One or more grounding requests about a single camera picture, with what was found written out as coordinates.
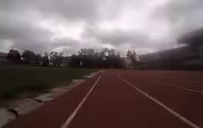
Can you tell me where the row of trees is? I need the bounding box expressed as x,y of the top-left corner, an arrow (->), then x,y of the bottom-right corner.
0,47 -> 140,70

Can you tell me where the grey concrete kerb strip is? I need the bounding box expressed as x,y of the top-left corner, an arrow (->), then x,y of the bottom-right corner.
0,70 -> 102,128

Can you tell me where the grandstand building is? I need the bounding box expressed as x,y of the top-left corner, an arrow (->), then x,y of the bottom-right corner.
137,23 -> 203,71

